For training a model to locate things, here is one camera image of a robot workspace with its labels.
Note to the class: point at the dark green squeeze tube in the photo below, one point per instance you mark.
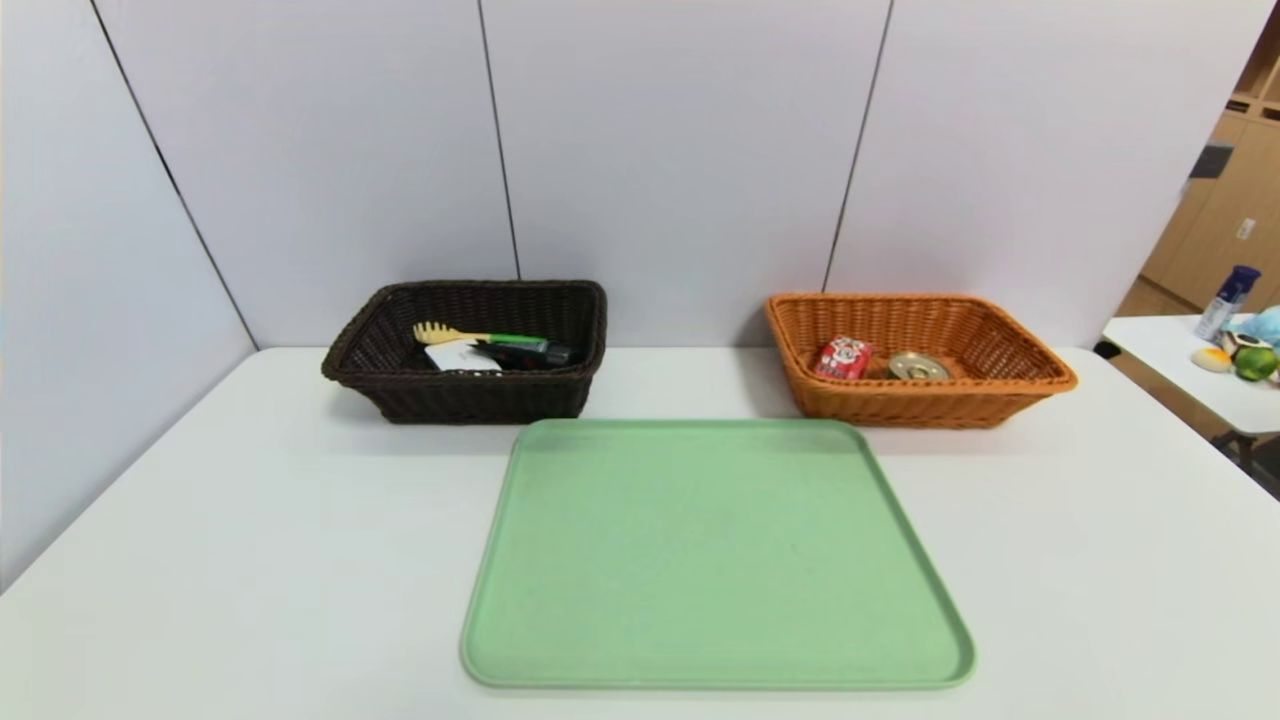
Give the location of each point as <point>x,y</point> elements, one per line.
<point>530,353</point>

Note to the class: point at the white rectangular case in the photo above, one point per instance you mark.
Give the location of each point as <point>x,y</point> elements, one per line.
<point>460,358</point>

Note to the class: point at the red drink carton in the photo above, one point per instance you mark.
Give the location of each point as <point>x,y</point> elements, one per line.
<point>845,358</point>

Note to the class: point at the tin can with gold lid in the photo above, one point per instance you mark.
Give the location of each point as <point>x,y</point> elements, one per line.
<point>918,366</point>

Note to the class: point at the dark brown wicker basket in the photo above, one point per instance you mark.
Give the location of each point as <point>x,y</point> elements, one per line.
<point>460,400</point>

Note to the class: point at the orange wicker basket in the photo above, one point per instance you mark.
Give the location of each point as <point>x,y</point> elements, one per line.
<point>900,405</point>

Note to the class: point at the light green plastic tray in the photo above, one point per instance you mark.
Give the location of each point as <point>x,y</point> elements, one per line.
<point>720,560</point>

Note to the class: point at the white side table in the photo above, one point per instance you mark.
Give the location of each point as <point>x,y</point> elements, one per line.
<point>1170,350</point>

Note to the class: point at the pale yellow toy egg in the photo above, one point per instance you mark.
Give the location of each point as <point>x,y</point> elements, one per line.
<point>1212,360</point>

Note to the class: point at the blue capped spray bottle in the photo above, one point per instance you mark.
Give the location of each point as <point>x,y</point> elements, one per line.
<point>1225,305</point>

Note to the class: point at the light wooden cabinet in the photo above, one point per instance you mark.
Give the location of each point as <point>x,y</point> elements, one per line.
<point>1220,250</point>

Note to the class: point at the green toy fruit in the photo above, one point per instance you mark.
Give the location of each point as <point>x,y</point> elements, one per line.
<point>1260,364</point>

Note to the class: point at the light blue plush toy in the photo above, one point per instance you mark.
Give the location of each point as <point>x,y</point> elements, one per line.
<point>1268,325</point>

